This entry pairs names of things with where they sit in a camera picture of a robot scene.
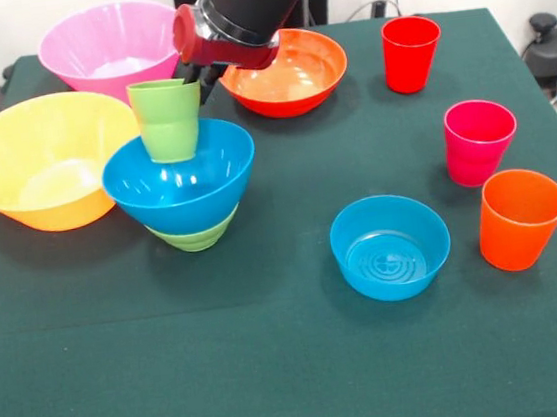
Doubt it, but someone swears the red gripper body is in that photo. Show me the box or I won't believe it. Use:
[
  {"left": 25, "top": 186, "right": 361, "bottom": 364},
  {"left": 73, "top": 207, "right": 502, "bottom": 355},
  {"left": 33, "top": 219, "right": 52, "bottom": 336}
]
[{"left": 169, "top": 0, "right": 285, "bottom": 80}]

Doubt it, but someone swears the small green plastic bowl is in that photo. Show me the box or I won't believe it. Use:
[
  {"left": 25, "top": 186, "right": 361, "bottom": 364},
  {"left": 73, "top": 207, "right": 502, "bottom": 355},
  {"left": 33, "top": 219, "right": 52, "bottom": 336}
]
[{"left": 143, "top": 205, "right": 244, "bottom": 259}]

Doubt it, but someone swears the orange-red plastic bowl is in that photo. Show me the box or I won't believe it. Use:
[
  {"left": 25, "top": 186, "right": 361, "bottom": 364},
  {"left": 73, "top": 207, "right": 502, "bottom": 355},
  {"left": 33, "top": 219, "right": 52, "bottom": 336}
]
[{"left": 214, "top": 22, "right": 355, "bottom": 126}]

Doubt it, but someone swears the orange plastic cup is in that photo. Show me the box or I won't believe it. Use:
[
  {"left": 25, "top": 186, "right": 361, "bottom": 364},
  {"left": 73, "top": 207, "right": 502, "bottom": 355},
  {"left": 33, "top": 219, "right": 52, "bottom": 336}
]
[{"left": 471, "top": 164, "right": 557, "bottom": 276}]

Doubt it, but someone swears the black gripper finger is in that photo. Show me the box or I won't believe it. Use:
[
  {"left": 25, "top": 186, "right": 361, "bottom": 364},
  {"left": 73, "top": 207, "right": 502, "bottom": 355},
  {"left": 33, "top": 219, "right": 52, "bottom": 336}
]
[
  {"left": 194, "top": 62, "right": 226, "bottom": 107},
  {"left": 180, "top": 61, "right": 204, "bottom": 86}
]

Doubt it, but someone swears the large yellow-orange plastic bowl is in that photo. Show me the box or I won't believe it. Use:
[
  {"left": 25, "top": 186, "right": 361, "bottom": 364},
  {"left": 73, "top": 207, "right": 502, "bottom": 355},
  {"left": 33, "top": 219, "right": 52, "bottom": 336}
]
[{"left": 0, "top": 83, "right": 152, "bottom": 239}]

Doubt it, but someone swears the small ringed blue bowl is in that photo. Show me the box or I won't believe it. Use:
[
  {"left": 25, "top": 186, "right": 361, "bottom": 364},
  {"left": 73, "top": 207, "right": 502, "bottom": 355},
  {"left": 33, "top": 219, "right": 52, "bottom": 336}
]
[{"left": 325, "top": 187, "right": 458, "bottom": 308}]

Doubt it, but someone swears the magenta plastic cup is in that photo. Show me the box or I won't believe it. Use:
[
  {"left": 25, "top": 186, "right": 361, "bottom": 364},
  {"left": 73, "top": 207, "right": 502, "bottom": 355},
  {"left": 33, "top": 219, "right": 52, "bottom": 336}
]
[{"left": 439, "top": 94, "right": 525, "bottom": 191}]

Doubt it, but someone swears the dark green tablecloth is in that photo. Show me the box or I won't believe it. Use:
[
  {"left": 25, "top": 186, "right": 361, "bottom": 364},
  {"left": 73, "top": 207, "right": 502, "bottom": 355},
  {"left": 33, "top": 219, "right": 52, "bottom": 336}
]
[{"left": 0, "top": 0, "right": 557, "bottom": 417}]

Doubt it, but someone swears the red plastic cup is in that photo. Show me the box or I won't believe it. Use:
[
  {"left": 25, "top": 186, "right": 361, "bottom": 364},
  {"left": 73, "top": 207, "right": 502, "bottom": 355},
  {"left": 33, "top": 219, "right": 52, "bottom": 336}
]
[{"left": 378, "top": 11, "right": 449, "bottom": 97}]

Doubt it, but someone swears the large pink plastic bowl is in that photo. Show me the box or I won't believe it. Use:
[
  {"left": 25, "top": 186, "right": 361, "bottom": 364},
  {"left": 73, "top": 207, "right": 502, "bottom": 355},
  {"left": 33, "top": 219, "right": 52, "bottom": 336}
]
[{"left": 33, "top": 0, "right": 186, "bottom": 102}]

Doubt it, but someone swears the green plastic cup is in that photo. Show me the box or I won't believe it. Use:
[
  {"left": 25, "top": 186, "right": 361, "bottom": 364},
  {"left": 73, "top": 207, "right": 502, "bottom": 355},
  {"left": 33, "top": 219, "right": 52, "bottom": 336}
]
[{"left": 125, "top": 75, "right": 210, "bottom": 167}]

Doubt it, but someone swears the large smooth blue bowl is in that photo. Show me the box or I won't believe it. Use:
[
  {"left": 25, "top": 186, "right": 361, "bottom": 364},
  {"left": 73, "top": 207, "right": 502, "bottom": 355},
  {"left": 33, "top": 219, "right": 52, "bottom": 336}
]
[{"left": 95, "top": 112, "right": 265, "bottom": 244}]

